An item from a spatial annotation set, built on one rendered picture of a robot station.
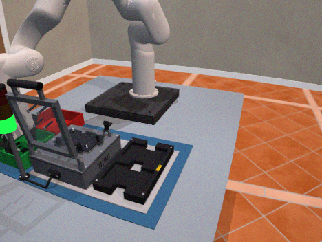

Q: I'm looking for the green bin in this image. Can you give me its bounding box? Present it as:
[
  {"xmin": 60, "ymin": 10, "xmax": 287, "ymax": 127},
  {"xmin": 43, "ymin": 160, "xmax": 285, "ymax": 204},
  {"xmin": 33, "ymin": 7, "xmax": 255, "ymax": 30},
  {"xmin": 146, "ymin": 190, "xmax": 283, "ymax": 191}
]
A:
[{"xmin": 0, "ymin": 135, "xmax": 32, "ymax": 171}]

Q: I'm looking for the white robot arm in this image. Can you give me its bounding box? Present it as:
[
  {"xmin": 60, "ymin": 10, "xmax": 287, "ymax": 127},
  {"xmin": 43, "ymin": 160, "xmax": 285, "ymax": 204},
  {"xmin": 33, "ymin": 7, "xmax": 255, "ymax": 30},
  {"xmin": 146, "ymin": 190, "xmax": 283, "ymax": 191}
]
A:
[{"xmin": 0, "ymin": 0, "xmax": 170, "ymax": 98}]

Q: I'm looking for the red bin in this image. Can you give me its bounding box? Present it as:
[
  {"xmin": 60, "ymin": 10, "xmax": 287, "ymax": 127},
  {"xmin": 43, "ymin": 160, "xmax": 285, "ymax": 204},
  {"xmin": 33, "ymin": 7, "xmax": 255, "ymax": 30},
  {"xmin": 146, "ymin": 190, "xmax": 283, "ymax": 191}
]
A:
[{"xmin": 61, "ymin": 109, "xmax": 85, "ymax": 127}]

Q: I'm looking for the green circuit board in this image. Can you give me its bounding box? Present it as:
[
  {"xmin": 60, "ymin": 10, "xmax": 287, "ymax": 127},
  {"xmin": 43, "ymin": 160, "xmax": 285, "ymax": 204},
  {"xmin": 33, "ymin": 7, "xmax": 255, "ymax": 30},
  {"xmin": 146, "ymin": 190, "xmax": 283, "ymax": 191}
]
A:
[{"xmin": 16, "ymin": 141, "xmax": 28, "ymax": 157}]

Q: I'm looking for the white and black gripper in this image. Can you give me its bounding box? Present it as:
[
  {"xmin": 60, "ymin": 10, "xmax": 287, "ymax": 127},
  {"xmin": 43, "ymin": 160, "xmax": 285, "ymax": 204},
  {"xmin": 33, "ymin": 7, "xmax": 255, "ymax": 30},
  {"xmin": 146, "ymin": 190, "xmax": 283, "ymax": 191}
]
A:
[{"xmin": 0, "ymin": 116, "xmax": 23, "ymax": 155}]

